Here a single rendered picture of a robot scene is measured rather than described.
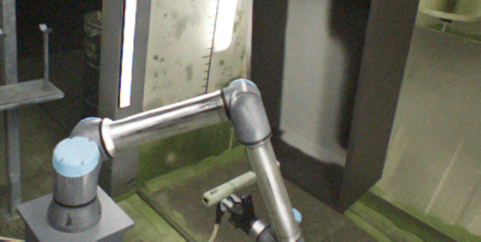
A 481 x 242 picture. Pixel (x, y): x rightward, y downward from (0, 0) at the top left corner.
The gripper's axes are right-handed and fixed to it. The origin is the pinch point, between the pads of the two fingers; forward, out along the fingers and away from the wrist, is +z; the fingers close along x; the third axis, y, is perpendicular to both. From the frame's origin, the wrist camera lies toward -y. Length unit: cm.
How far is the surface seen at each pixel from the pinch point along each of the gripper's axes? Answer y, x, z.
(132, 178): 46, 3, 68
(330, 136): -8, 74, -7
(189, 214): 52, 17, 31
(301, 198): 52, 86, 2
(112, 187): 46, -11, 68
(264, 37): -57, 44, 29
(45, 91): -22, -45, 82
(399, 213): 38, 113, -45
